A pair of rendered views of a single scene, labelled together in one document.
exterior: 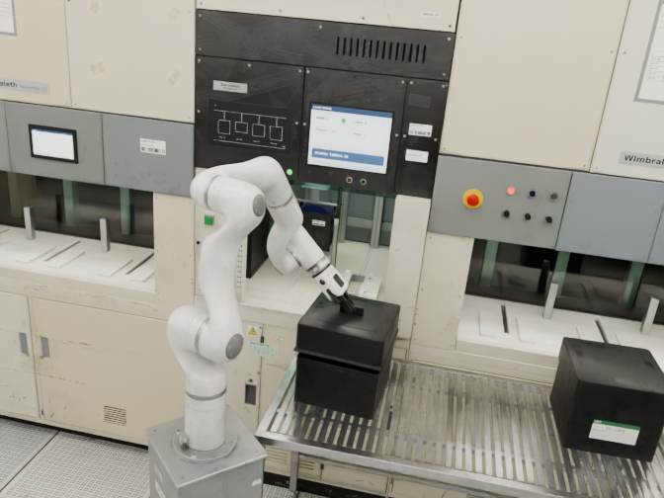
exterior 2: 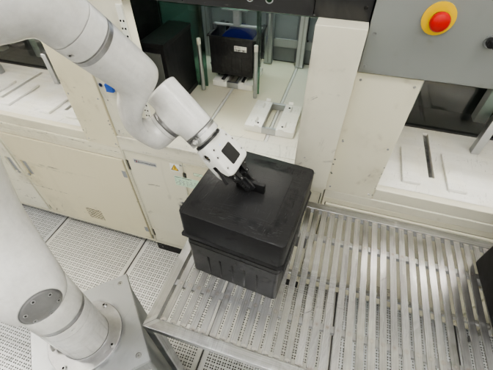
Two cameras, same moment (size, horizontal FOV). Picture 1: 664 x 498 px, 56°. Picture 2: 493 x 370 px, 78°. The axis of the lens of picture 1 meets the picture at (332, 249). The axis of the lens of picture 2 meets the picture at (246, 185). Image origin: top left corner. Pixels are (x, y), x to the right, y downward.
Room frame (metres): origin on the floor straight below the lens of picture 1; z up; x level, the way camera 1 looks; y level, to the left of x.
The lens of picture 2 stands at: (1.29, -0.15, 1.66)
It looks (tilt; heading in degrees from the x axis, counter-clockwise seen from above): 46 degrees down; 8
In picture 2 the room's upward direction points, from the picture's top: straight up
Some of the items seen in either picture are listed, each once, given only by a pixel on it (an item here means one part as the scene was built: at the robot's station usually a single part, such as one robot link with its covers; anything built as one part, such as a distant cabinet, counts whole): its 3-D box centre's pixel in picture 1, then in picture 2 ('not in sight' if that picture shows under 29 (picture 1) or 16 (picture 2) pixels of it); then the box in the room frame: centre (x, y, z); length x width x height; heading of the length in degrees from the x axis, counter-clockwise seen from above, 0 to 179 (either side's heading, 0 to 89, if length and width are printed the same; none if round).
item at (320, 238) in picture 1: (313, 217); (238, 42); (2.80, 0.10, 1.06); 0.24 x 0.20 x 0.32; 81
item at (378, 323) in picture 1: (350, 322); (250, 197); (1.85, -0.08, 1.02); 0.29 x 0.29 x 0.13; 75
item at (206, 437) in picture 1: (206, 415); (72, 324); (1.51, 0.33, 0.85); 0.19 x 0.19 x 0.18
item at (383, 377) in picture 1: (345, 367); (249, 233); (1.85, -0.08, 0.85); 0.28 x 0.28 x 0.17; 75
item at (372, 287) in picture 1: (355, 285); (274, 117); (2.44, -0.11, 0.89); 0.22 x 0.21 x 0.04; 170
